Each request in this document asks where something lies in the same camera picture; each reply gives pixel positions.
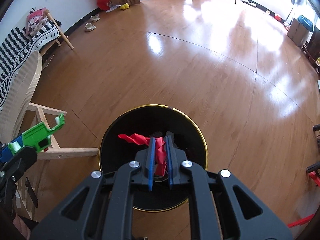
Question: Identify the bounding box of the green plastic toy gun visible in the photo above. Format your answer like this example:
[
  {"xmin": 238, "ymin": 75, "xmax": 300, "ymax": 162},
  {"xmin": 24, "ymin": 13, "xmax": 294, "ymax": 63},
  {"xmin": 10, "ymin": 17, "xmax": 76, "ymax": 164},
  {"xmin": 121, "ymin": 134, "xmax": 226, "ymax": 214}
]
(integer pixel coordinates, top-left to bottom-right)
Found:
[{"xmin": 21, "ymin": 114, "xmax": 65, "ymax": 153}]

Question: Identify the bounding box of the black gold trash bin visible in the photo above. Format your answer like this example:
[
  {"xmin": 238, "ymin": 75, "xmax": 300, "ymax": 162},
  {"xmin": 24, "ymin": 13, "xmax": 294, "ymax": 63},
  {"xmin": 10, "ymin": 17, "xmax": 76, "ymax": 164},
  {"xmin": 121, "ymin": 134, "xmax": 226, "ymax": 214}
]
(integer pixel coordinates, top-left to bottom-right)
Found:
[{"xmin": 99, "ymin": 104, "xmax": 208, "ymax": 212}]

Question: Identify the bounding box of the black white striped blanket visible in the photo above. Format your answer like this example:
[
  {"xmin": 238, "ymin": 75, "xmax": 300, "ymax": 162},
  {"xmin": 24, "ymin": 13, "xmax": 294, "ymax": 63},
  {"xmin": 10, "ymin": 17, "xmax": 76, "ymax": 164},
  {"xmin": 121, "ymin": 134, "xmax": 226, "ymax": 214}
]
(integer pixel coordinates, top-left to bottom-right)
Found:
[{"xmin": 0, "ymin": 19, "xmax": 61, "ymax": 111}]

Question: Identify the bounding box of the red bag on floor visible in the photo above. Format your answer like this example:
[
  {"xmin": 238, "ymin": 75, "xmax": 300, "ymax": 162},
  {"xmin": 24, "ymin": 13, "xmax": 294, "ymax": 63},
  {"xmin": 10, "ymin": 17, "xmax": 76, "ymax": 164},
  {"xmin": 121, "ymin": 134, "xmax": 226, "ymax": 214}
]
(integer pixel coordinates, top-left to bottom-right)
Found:
[{"xmin": 97, "ymin": 0, "xmax": 112, "ymax": 11}]

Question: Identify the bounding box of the cardboard box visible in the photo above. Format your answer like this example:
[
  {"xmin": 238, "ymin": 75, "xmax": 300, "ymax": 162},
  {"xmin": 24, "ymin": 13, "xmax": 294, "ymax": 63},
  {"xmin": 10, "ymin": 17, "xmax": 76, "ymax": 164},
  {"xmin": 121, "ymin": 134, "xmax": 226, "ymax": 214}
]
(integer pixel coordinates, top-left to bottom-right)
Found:
[{"xmin": 287, "ymin": 18, "xmax": 310, "ymax": 47}]

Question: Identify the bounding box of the red wrapper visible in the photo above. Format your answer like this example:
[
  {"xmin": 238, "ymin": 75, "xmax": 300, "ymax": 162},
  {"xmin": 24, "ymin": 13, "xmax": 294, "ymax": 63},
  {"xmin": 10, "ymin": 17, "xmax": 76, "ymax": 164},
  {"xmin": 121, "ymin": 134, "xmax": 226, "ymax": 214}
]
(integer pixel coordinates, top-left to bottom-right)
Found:
[{"xmin": 118, "ymin": 133, "xmax": 167, "ymax": 176}]

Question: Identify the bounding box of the wooden table leg frame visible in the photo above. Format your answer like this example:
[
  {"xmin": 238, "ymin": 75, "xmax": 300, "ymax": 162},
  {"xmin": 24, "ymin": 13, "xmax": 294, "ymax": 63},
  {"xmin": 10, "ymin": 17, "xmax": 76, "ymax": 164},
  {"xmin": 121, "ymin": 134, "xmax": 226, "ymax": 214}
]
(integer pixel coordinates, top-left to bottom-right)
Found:
[{"xmin": 15, "ymin": 102, "xmax": 99, "ymax": 221}]

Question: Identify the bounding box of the pink cartoon pillow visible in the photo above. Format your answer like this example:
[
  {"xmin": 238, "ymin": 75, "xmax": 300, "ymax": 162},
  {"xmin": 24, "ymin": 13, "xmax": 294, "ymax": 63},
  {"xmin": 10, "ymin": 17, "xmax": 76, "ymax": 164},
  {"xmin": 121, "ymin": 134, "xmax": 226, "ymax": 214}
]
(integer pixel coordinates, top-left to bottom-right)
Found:
[{"xmin": 25, "ymin": 7, "xmax": 47, "ymax": 36}]

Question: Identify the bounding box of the beige slippers pair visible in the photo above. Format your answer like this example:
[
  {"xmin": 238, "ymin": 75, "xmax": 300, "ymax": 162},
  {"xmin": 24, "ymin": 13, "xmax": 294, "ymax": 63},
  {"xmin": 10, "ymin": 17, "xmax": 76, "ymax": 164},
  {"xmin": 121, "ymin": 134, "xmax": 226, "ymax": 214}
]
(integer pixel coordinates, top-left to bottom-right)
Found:
[{"xmin": 84, "ymin": 15, "xmax": 100, "ymax": 32}]

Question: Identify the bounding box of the yellow toy on floor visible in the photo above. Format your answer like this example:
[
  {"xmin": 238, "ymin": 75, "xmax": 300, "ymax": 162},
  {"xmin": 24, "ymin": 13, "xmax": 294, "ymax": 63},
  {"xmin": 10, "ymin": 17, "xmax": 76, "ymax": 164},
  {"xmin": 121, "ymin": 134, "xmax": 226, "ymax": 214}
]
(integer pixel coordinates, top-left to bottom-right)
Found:
[{"xmin": 119, "ymin": 3, "xmax": 130, "ymax": 10}]

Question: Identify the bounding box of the wooden frame sofa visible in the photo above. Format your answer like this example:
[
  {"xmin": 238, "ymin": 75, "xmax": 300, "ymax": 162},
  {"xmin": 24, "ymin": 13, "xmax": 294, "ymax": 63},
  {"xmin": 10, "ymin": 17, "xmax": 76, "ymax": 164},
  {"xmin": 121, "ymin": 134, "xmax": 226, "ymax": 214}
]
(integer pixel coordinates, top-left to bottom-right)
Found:
[{"xmin": 0, "ymin": 9, "xmax": 75, "ymax": 111}]

